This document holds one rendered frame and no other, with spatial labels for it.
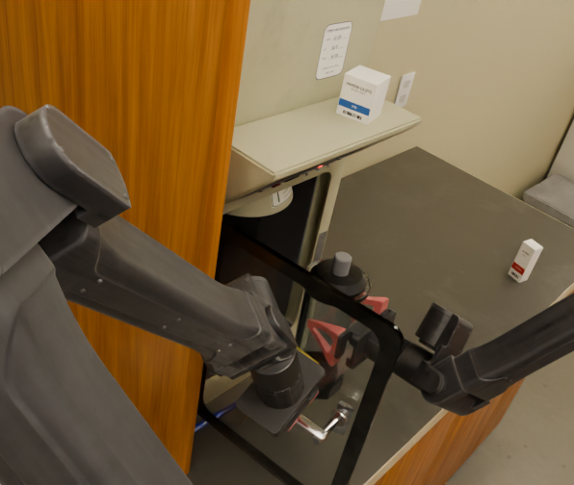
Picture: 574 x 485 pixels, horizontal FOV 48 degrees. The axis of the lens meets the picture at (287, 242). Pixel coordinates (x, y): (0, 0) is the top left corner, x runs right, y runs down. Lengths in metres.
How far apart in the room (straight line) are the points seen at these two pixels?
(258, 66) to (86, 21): 0.21
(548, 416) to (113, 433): 2.65
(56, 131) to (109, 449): 0.14
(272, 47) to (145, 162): 0.21
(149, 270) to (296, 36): 0.51
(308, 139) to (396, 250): 0.90
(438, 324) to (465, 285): 0.69
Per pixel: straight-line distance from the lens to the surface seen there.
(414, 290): 1.59
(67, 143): 0.32
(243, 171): 0.79
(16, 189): 0.29
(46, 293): 0.28
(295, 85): 0.90
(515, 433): 2.73
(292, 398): 0.78
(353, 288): 1.00
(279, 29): 0.84
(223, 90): 0.67
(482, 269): 1.75
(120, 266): 0.39
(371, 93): 0.90
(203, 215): 0.74
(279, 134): 0.84
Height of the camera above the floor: 1.88
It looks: 35 degrees down
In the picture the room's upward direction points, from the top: 12 degrees clockwise
